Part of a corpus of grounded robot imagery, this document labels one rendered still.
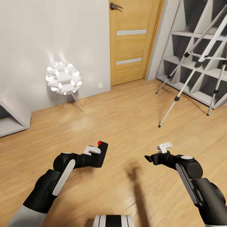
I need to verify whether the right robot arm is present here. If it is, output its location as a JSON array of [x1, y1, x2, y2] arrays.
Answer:
[[145, 142, 227, 227]]

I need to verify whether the digital camera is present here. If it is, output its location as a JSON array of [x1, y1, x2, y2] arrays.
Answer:
[[91, 141, 108, 168]]

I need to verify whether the robot trunk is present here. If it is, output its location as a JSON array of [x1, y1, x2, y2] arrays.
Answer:
[[92, 215, 135, 227]]

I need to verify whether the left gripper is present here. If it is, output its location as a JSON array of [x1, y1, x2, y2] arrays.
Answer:
[[80, 154, 100, 168]]

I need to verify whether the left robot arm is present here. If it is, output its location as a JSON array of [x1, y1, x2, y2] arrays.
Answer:
[[6, 146, 101, 227]]

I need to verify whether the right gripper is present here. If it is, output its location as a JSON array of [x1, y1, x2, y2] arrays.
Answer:
[[145, 151, 171, 167]]

